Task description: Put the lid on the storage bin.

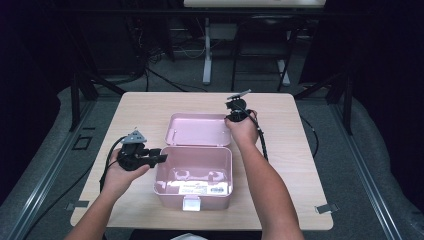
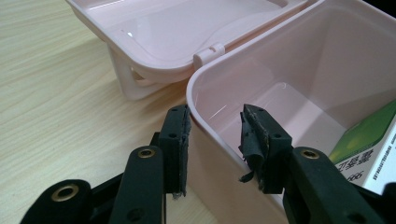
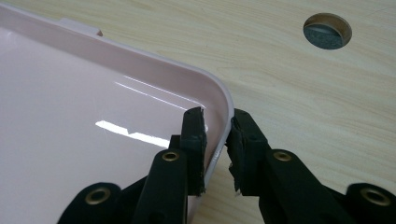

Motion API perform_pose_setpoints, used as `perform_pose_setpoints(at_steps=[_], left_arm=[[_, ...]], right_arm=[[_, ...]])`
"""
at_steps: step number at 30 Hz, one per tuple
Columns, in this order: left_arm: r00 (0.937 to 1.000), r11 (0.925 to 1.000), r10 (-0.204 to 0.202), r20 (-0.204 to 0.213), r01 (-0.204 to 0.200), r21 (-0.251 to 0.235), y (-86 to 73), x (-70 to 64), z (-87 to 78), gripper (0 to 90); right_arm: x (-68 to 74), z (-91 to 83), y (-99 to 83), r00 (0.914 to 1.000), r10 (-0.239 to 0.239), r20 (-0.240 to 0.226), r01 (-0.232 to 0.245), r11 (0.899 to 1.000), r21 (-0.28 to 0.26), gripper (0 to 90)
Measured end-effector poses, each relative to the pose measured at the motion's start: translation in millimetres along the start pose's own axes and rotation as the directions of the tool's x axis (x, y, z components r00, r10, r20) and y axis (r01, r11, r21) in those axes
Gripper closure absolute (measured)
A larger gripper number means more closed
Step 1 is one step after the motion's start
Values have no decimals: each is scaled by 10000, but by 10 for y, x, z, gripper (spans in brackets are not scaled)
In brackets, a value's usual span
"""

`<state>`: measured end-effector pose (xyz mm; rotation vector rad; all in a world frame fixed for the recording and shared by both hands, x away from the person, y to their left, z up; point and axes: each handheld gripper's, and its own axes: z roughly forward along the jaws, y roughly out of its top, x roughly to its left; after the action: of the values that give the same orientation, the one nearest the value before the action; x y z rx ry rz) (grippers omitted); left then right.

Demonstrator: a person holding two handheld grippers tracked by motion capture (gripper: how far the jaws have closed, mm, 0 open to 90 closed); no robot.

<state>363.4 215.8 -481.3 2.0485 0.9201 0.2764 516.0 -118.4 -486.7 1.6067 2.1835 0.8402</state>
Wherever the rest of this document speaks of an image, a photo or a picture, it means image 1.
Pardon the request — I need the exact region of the pink storage box white handle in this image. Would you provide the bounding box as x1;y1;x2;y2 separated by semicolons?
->
153;112;234;213

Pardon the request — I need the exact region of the person's right hand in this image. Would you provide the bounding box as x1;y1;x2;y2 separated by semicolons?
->
224;110;260;148

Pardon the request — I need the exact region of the black metal chair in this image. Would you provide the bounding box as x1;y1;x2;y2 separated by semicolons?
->
230;14;299;93

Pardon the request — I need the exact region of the thin black hanging cable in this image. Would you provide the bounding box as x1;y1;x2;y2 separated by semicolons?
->
299;114;320;159

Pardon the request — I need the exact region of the right hand-held gripper black cable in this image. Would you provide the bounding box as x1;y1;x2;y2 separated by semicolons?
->
233;103;269;162

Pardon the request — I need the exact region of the person's white clothing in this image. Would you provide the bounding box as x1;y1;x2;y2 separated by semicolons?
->
171;232;208;240

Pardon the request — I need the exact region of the grey metal table bracket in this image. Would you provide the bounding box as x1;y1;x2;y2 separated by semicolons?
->
314;203;339;215
65;200;90;212

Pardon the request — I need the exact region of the white green medicine box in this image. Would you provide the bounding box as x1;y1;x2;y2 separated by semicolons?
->
166;179;231;196

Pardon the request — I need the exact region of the black floor cable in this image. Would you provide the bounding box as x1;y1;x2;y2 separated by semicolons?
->
143;64;209;93

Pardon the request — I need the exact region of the hand-held gripper black cable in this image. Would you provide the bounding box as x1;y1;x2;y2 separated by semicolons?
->
23;135;127;240
233;103;269;162

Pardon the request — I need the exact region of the aluminium floor rail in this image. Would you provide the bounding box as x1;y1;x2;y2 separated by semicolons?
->
3;99;98;240
331;101;404;240

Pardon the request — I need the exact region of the person's left hand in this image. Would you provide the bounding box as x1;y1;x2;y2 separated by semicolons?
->
99;148;151;198

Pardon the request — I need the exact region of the bundle of black cables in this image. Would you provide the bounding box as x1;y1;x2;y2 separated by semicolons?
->
128;16;174;73

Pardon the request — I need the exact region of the left hand-held gripper black cable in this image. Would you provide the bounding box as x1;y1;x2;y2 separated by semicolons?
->
23;135;127;240

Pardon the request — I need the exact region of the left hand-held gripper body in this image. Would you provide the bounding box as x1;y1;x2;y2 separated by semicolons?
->
116;130;154;172

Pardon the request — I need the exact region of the black metal stand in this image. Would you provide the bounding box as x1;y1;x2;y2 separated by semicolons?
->
68;66;126;133
294;71;354;136

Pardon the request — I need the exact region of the white desk with white legs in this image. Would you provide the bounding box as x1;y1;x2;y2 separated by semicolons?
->
183;0;329;88

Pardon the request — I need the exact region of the dark curtain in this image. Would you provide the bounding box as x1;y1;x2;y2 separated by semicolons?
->
0;0;73;208
349;0;424;214

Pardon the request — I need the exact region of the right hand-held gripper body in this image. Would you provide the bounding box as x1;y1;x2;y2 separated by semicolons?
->
225;88;254;123

